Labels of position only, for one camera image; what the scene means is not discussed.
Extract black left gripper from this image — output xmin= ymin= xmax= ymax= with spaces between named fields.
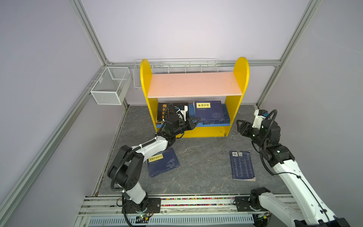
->
xmin=173 ymin=117 xmax=200 ymax=136

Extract yellow wooden bookshelf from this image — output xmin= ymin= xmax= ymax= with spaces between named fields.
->
xmin=140 ymin=57 xmax=250 ymax=126

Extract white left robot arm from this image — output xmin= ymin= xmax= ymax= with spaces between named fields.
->
xmin=107 ymin=113 xmax=201 ymax=206

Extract white wire rack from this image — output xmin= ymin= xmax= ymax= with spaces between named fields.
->
xmin=148 ymin=58 xmax=219 ymax=74

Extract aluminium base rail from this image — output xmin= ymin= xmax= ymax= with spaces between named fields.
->
xmin=74 ymin=194 xmax=324 ymax=227

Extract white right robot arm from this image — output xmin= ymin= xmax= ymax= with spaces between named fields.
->
xmin=236 ymin=117 xmax=349 ymax=227

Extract black deer cover book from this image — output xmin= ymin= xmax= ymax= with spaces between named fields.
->
xmin=156 ymin=103 xmax=189 ymax=124

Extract navy book yellow label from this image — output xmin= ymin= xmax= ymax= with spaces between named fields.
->
xmin=193 ymin=100 xmax=225 ymax=124

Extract white mesh wire basket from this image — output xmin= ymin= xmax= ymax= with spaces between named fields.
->
xmin=91 ymin=67 xmax=132 ymax=106

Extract navy book text back cover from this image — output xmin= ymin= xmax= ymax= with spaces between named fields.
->
xmin=229 ymin=151 xmax=256 ymax=182

